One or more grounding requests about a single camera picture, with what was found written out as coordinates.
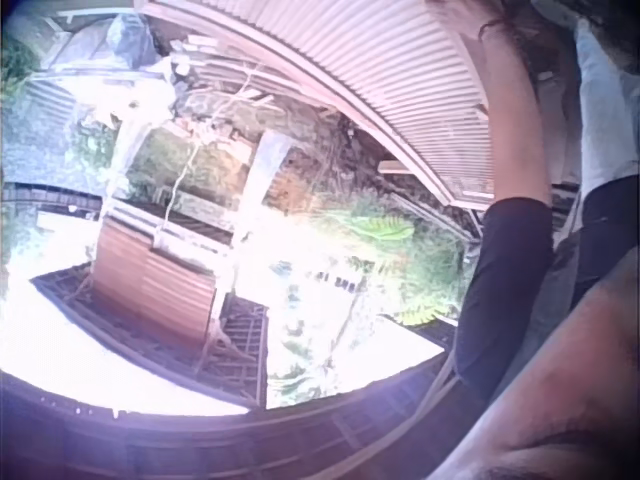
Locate person's left hand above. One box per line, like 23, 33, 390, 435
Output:
429, 0, 507, 40

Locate pale corrugated metal roof sheet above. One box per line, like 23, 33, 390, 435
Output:
134, 0, 499, 212

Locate person's legs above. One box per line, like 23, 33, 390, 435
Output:
569, 17, 640, 189

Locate green fern plants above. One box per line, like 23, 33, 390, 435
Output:
319, 197, 474, 329

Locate grey plastic bag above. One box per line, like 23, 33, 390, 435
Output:
105, 13, 160, 69

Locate dark wooden lattice panel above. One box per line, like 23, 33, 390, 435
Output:
29, 263, 272, 407

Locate orange corrugated metal sheet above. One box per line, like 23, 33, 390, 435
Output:
92, 217, 218, 347

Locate dark wooden fence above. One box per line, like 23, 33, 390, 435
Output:
0, 180, 236, 247

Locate dark wooden railing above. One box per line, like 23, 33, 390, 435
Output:
0, 357, 464, 480

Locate thin dark bracelet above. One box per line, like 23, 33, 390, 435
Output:
477, 16, 510, 42

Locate white post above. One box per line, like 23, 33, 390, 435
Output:
233, 129, 302, 261

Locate pale hose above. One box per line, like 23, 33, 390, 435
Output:
347, 357, 460, 474

